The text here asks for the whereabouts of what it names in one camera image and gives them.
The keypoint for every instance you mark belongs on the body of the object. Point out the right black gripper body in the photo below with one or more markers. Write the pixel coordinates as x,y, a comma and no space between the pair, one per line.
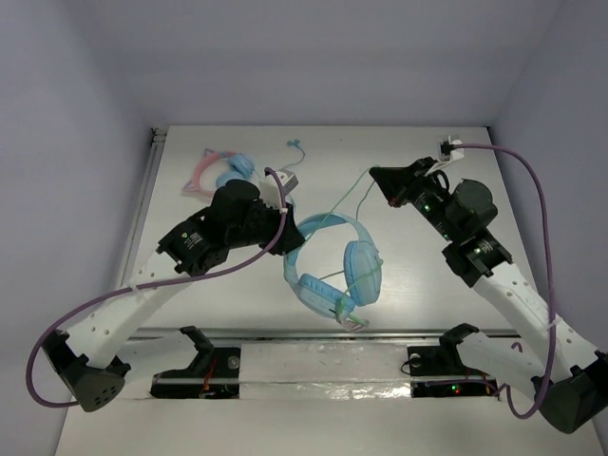
429,197

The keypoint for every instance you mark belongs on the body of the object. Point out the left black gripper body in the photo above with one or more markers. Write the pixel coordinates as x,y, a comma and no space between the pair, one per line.
274,223

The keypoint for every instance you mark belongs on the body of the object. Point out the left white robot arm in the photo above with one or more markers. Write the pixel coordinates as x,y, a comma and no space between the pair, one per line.
235,230

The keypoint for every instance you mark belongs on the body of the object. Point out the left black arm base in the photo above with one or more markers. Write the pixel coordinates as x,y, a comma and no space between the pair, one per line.
213,372

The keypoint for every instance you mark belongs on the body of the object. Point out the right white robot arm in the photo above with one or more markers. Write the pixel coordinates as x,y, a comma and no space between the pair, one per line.
562,372

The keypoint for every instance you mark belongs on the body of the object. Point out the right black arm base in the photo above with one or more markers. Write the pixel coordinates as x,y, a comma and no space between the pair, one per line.
436,371

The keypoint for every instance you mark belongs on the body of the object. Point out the pink blue cat-ear headphones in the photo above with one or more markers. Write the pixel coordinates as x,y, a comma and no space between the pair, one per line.
215,168

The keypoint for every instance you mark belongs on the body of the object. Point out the white foam block with tape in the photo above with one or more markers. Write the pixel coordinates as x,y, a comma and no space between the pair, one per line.
323,370

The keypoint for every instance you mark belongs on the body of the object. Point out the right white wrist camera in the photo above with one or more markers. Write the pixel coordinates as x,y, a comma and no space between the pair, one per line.
450,151

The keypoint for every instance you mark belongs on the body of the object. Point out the blue earbuds with cable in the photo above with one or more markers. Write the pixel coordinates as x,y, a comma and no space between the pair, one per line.
296,145

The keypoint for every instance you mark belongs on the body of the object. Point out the left side aluminium rail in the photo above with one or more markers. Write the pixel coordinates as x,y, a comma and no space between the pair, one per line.
133,239

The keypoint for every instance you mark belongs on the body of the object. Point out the aluminium rail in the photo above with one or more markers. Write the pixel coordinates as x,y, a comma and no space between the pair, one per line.
133,239
261,334

